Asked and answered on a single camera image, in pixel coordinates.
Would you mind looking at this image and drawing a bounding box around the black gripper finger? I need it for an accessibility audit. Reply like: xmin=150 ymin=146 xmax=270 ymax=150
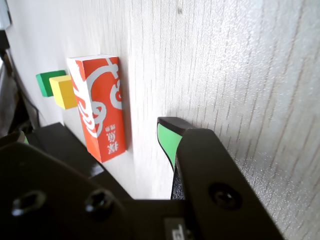
xmin=156 ymin=116 xmax=286 ymax=240
xmin=0 ymin=122 xmax=141 ymax=240

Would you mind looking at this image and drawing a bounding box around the red white printed carton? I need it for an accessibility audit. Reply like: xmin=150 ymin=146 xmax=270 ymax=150
xmin=66 ymin=53 xmax=127 ymax=164

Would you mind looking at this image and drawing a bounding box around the yellow wooden cube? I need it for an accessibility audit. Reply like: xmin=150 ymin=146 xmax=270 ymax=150
xmin=49 ymin=74 xmax=78 ymax=110

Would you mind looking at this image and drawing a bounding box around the green wooden cube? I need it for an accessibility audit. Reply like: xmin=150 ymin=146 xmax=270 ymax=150
xmin=35 ymin=70 xmax=66 ymax=98

